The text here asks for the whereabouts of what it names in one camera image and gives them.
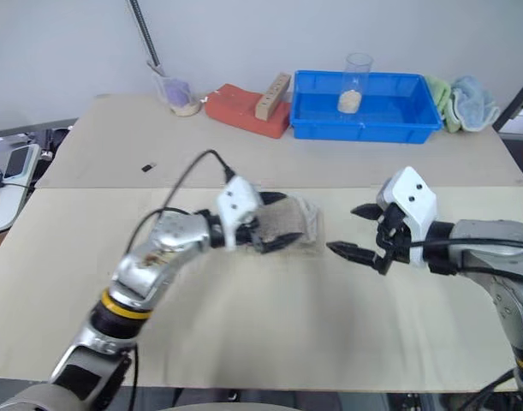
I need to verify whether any clear cup with beige grains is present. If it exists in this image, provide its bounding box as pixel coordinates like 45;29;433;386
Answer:
337;52;374;115

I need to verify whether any light blue towel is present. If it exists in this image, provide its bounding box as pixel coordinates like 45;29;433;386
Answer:
449;75;502;133

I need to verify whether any black metal frame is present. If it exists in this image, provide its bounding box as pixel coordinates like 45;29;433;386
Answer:
493;71;523;140

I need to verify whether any blue plastic bin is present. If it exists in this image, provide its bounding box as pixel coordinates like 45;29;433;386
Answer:
289;69;443;145

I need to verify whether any smartphone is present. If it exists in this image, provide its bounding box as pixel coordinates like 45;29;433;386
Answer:
3;147;32;180

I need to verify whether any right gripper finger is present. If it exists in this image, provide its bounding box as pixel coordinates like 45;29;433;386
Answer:
325;241;383;267
350;202;389;223

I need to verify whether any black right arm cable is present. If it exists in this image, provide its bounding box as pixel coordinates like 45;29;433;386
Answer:
407;237;523;283

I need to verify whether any clear cup with purple cloth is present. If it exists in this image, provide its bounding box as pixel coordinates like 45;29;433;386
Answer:
152;68;202;117

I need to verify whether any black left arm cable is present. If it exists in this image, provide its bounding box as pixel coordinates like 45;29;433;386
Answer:
127;149;237;259

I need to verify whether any green cloth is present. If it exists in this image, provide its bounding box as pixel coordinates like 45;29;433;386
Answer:
424;74;461;133

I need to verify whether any beige cardboard sheet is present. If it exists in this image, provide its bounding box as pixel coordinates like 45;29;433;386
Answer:
33;92;523;190
0;185;523;394

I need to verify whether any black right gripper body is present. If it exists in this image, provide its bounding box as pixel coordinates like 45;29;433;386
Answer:
373;202;413;277

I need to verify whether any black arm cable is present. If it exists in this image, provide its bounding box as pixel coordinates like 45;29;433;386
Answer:
407;237;523;283
127;149;237;259

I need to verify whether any black device on floor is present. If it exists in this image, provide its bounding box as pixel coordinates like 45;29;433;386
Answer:
36;125;75;175

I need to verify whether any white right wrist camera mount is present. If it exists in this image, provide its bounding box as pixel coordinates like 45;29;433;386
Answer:
375;165;438;270

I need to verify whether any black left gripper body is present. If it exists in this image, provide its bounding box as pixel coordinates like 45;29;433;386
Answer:
235;216;271;255

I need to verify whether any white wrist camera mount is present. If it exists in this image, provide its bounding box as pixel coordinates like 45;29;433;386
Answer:
216;176;263;252
375;165;438;270

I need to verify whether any white side table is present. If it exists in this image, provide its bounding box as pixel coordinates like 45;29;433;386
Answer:
0;142;42;235

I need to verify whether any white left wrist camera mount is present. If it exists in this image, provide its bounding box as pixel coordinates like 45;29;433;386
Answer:
216;176;263;252

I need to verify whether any threaded metal rod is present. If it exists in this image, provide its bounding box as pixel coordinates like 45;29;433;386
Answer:
128;0;163;74

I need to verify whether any red foam block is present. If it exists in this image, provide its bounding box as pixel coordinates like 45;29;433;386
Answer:
204;83;291;140

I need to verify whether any wooden block with holes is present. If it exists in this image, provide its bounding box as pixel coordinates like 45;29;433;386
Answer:
254;71;293;122

